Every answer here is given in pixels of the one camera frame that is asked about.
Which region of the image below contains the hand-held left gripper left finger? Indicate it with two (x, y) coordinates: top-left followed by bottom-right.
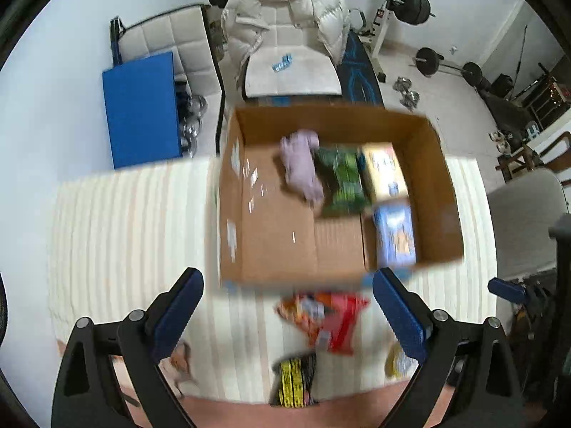
(51, 267), (206, 428)

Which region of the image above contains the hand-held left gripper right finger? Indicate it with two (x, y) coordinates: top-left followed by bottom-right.
(372, 267), (525, 428)

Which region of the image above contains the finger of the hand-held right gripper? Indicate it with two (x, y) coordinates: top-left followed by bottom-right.
(487, 278), (528, 305)

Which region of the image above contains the red orange snack packet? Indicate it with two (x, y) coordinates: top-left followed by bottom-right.
(274, 291), (371, 356)

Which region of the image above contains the brown cardboard box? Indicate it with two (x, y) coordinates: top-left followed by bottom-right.
(216, 105), (465, 287)

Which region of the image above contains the small brown soft item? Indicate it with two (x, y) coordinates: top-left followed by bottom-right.
(166, 342), (198, 398)

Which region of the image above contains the blue soft packet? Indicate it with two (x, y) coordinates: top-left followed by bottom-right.
(372, 200), (418, 269)

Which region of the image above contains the yellow soft packet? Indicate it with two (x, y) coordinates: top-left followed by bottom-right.
(358, 142), (410, 202)

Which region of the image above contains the green soft packet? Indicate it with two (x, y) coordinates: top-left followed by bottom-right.
(314, 145), (374, 218)

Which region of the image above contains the purple soft cloth toy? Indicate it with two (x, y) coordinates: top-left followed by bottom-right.
(279, 129), (327, 209)

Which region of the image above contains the small yellow packet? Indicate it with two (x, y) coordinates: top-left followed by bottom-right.
(385, 342), (419, 382)

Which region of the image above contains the grey chair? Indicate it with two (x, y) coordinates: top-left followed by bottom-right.
(486, 168), (571, 278)

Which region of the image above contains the white ribbed mat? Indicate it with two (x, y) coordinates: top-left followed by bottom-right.
(46, 155), (499, 406)

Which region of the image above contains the black yellow snack packet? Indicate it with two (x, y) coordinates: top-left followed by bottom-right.
(269, 352), (320, 409)

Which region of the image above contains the wooden furniture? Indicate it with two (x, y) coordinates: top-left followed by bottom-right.
(495, 131), (571, 183)

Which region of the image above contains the chrome dumbbell stack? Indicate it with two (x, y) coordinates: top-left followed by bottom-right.
(175, 93), (209, 158)

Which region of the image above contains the blue board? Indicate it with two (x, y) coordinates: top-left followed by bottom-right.
(102, 51), (185, 170)

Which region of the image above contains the chrome dumbbell pair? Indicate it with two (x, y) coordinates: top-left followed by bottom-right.
(393, 77), (423, 111)

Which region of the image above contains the short barbell with black plates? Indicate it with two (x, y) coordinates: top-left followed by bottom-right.
(414, 46), (485, 86)

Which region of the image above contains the blue black mat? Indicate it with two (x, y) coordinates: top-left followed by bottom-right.
(338, 30), (387, 108)

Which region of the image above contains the white padded chair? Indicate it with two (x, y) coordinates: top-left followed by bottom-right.
(241, 9), (343, 100)

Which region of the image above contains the white padded bench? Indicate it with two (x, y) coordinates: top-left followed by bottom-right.
(120, 4), (225, 99)

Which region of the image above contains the white weight rack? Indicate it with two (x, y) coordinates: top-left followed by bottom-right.
(371, 0), (413, 56)

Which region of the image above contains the white puffer jacket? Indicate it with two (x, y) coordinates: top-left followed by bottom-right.
(220, 0), (352, 82)

